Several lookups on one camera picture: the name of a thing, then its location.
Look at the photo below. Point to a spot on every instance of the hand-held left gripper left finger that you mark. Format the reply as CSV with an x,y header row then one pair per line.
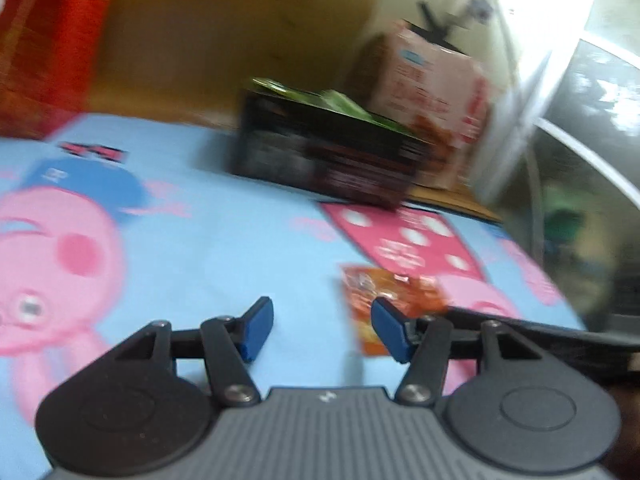
x,y
257,327

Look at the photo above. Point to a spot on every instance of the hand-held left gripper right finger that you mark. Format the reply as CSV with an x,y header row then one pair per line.
x,y
390,327

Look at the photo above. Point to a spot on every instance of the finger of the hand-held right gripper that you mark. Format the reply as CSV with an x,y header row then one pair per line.
x,y
590,347

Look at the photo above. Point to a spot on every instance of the orange snack packet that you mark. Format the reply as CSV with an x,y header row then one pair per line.
x,y
365,290

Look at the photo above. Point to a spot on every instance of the black cardboard box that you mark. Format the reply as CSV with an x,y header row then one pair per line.
x,y
310,160

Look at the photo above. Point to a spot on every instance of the green snack packet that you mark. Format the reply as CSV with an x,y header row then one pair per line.
x,y
272,86
345,105

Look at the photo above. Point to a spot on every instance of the printed cartoon blanket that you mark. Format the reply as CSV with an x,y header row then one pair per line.
x,y
200,240

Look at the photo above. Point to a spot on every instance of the green object behind glass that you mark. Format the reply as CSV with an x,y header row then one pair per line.
x,y
562,212

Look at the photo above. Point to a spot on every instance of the pink snack bag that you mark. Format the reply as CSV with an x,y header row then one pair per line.
x,y
430,85

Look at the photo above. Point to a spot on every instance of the frosted glass sliding door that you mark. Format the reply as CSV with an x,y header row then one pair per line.
x,y
600,85

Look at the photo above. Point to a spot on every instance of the wooden headboard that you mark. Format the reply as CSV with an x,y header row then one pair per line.
x,y
225,25

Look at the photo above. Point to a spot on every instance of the black tape strip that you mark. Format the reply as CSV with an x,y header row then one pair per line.
x,y
435,22

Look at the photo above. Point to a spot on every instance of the red gift box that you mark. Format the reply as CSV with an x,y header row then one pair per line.
x,y
50,50

